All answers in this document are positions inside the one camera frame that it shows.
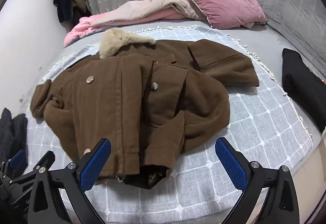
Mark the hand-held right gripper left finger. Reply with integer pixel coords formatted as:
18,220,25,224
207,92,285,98
27,138,112,224

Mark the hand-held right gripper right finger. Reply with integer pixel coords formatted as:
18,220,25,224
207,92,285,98
215,138,300,224

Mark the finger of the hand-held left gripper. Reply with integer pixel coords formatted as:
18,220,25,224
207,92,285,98
9,151,55,186
6,150,27,173

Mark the brown coat with fur collar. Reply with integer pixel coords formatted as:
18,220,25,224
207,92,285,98
30,28,260,186

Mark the black quilted jacket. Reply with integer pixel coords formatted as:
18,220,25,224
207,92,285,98
0,108,28,163

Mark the grey checked blanket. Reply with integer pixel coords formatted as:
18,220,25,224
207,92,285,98
25,24,315,224

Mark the folded black garment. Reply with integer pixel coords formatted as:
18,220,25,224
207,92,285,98
281,48,326,133

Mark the grey bed sheet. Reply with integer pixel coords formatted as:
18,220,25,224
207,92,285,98
23,14,326,181

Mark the pink pillow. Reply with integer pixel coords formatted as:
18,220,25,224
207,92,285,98
185,0,268,30

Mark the olive hanging garment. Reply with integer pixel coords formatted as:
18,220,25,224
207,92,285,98
69,0,88,12

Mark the pink and beige duvet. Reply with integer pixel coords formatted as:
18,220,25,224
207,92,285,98
64,0,225,48

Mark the grey quilted headboard cushion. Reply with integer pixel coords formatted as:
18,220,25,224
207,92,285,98
228,0,326,77

